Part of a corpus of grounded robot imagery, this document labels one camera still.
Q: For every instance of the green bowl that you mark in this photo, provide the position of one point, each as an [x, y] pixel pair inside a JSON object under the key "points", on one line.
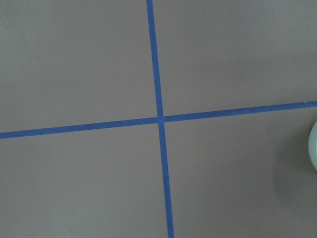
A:
{"points": [[312, 146]]}

